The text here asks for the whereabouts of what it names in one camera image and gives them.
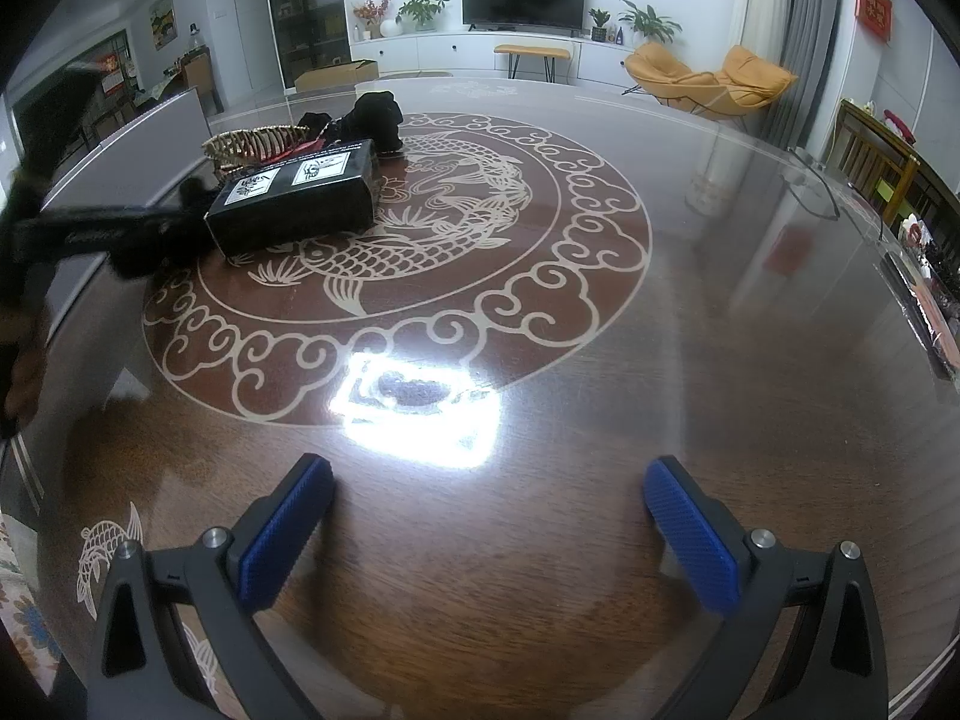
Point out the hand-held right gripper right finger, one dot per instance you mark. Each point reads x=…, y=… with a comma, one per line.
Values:
x=694, y=540

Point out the dark glass display cabinet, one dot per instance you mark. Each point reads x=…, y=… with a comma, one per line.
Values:
x=311, y=7

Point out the broad-leaf potted plant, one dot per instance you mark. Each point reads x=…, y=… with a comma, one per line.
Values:
x=649, y=21

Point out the white cloth-covered air conditioner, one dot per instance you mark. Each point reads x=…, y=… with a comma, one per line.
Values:
x=761, y=7

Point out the red wall hanging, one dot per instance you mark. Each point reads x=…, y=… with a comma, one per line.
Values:
x=874, y=7

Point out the grey curtain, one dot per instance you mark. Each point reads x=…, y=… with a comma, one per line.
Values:
x=814, y=45

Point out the framed wall painting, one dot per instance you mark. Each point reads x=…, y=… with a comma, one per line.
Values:
x=162, y=19

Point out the white television cabinet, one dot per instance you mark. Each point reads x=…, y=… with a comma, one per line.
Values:
x=450, y=52

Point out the brown cardboard box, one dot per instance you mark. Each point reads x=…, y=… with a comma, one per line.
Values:
x=334, y=75

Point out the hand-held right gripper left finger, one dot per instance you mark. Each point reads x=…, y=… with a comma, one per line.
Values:
x=289, y=532

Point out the gold hair claw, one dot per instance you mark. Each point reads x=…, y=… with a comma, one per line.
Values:
x=255, y=142

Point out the patterned wooden desktop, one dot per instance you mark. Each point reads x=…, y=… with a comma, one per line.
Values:
x=600, y=315

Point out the small potted plant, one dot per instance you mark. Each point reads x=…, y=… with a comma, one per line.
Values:
x=599, y=22

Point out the wooden chair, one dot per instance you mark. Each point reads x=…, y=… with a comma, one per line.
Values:
x=874, y=157

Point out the wooden bench with metal legs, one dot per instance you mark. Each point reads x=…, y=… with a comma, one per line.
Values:
x=532, y=51

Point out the red flowers in vase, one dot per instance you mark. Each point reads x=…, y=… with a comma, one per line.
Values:
x=371, y=13

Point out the black box with white labels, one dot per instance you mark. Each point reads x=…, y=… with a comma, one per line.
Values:
x=300, y=202

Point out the red gold tube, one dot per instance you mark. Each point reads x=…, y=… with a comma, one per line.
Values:
x=300, y=146

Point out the black fluffy pompom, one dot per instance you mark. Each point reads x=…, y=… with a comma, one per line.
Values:
x=379, y=116

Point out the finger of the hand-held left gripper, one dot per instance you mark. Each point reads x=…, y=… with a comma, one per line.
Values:
x=112, y=229

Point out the orange lounge chair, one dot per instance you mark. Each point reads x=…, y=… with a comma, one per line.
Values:
x=675, y=75

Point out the leafy green potted plant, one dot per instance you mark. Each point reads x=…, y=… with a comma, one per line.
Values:
x=421, y=9

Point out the large white storage box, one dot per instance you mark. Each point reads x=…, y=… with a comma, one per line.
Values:
x=150, y=135

